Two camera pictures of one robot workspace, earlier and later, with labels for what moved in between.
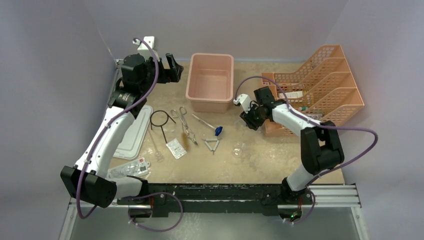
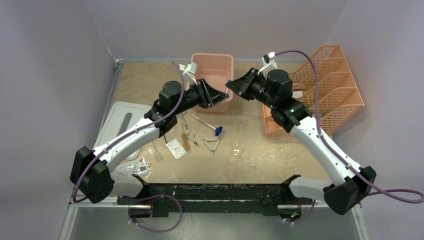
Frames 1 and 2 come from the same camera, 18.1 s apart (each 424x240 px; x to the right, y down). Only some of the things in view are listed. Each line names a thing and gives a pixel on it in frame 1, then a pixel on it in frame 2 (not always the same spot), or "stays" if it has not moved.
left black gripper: [172, 75] -> [207, 93]
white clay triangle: [211, 140] stays
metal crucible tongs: [180, 116] stays
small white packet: [176, 149] stays
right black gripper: [248, 119] -> [240, 86]
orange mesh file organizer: [321, 91] stays
